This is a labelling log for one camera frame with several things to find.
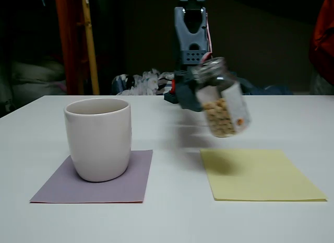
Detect crumpled white cloth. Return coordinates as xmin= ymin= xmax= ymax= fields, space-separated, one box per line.
xmin=112 ymin=68 xmax=295 ymax=96

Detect red white servo cable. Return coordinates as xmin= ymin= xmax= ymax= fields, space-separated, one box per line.
xmin=204 ymin=13 xmax=213 ymax=63

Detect orange garment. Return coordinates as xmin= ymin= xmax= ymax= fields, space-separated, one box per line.
xmin=308 ymin=0 xmax=334 ymax=86

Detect yellow bamboo pole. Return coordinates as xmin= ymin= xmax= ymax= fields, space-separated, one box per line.
xmin=80 ymin=0 xmax=101 ymax=95

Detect white pillow bundle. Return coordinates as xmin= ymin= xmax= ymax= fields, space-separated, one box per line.
xmin=0 ymin=59 xmax=66 ymax=118

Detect white ceramic cup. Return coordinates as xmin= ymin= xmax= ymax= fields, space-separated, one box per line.
xmin=63 ymin=97 xmax=131 ymax=183

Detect glass jar of chickpeas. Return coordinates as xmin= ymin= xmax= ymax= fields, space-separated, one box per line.
xmin=192 ymin=56 xmax=253 ymax=138

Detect yellow square paper mat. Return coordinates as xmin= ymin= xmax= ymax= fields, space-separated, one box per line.
xmin=200 ymin=148 xmax=328 ymax=202

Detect purple square paper mat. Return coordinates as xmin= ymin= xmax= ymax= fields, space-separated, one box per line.
xmin=29 ymin=149 xmax=153 ymax=204

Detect white fabric bundle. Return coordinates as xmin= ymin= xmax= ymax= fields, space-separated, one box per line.
xmin=310 ymin=70 xmax=334 ymax=95

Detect orange red post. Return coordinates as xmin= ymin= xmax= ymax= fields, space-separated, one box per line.
xmin=54 ymin=0 xmax=88 ymax=95

